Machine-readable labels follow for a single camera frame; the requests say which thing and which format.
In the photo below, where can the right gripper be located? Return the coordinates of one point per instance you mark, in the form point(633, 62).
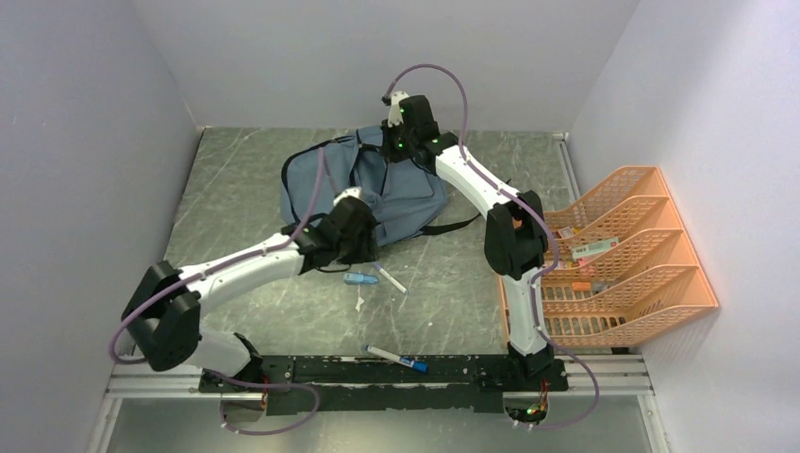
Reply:
point(387, 150)

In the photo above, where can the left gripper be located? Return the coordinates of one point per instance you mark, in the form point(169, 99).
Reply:
point(367, 251)

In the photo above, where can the blue student backpack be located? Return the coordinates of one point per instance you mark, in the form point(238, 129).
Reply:
point(404, 199)

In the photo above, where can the white marker pen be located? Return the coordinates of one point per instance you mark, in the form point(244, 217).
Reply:
point(393, 281)

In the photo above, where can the blue capped marker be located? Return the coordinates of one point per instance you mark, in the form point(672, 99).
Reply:
point(418, 366)

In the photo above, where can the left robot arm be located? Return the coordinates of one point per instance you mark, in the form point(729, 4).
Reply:
point(163, 317)

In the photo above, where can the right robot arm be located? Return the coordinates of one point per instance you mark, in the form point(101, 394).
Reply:
point(515, 240)

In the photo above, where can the orange desk organizer tray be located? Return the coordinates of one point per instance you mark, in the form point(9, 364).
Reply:
point(503, 308)

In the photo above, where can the teal box in rack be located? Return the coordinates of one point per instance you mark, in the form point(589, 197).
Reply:
point(588, 250)

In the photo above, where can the orange plastic file rack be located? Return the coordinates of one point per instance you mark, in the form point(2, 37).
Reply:
point(650, 283)

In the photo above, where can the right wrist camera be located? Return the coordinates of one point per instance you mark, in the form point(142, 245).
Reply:
point(395, 114)

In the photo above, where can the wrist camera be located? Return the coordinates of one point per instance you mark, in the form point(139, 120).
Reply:
point(395, 114)
point(348, 194)

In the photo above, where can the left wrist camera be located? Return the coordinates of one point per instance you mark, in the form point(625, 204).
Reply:
point(348, 194)

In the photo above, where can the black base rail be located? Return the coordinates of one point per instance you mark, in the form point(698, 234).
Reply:
point(291, 398)

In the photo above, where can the aluminium frame rail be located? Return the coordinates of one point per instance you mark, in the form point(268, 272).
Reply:
point(605, 373)

